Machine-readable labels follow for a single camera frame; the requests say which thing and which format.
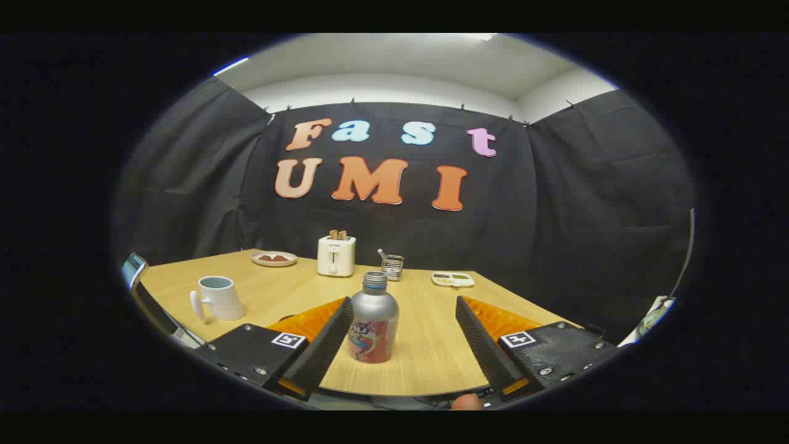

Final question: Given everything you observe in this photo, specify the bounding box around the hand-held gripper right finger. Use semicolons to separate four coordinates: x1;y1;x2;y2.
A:
455;295;619;403

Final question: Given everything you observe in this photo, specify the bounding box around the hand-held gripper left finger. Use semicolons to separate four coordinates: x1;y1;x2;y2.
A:
196;296;355;403

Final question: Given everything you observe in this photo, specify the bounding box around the silver juice bottle pink label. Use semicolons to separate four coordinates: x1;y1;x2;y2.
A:
347;271;400;364

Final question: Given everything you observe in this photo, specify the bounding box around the white ceramic cup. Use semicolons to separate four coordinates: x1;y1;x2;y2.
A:
189;276;246;324

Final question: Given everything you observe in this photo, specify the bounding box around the wooden table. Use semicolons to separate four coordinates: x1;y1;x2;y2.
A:
141;249;580;397

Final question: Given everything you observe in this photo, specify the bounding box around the white tray with compartments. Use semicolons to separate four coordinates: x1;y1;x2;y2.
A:
431;271;476;289

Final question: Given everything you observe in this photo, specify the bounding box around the white toaster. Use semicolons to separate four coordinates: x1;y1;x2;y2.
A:
317;235;357;278

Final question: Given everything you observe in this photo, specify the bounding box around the small white plate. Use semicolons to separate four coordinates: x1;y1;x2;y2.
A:
250;250;298;268

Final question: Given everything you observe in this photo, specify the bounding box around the black backdrop cloth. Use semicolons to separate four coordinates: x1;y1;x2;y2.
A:
114;77;696;346

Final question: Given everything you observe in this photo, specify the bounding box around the white green object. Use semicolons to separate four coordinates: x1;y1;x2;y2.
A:
618;296;677;347

